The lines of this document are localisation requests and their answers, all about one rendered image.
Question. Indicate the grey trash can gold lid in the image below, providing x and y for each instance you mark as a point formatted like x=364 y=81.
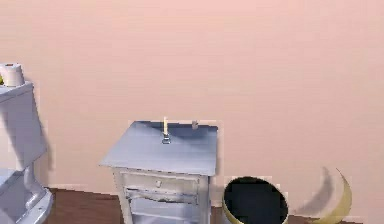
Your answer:
x=255 y=203

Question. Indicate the small grey cup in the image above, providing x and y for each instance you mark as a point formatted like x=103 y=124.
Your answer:
x=195 y=125

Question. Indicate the white candle in holder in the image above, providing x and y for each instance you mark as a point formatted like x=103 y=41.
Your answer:
x=165 y=131

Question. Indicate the grey bedside table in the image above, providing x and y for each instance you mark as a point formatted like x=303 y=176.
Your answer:
x=166 y=160

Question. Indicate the white toilet paper roll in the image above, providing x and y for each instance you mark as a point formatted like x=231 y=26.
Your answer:
x=12 y=75

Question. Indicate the small green object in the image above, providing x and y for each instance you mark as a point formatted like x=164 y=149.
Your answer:
x=1 y=80

